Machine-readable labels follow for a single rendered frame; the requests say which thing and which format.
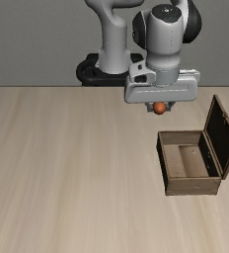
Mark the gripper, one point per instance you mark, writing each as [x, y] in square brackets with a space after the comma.
[162, 94]

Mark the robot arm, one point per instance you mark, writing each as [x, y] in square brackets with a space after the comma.
[113, 49]

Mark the orange-brown egg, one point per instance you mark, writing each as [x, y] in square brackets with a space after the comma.
[159, 108]

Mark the brown wooden box lid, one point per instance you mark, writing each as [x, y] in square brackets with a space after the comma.
[222, 135]

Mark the brown wooden box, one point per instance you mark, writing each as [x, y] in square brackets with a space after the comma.
[189, 184]

